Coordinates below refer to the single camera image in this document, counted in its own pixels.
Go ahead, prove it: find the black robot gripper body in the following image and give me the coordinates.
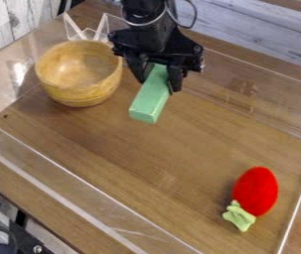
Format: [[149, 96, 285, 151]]
[[107, 24, 203, 72]]

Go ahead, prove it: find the green rectangular block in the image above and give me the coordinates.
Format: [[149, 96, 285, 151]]
[[128, 64, 170, 124]]

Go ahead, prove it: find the red plush strawberry toy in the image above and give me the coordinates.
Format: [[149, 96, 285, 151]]
[[222, 167, 278, 232]]

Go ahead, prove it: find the clear acrylic corner bracket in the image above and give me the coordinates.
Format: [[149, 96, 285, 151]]
[[63, 13, 107, 43]]

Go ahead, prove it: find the clear acrylic tray wall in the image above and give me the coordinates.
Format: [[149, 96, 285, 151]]
[[0, 20, 301, 254]]

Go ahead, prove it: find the black clamp with cable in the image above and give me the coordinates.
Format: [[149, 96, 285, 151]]
[[0, 216, 55, 254]]

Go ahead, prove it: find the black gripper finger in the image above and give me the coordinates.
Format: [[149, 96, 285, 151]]
[[167, 65, 186, 93], [124, 53, 154, 83]]

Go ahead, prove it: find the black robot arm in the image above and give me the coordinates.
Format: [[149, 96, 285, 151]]
[[107, 0, 203, 93]]

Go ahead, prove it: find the brown wooden bowl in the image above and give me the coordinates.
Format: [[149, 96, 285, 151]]
[[35, 40, 122, 107]]

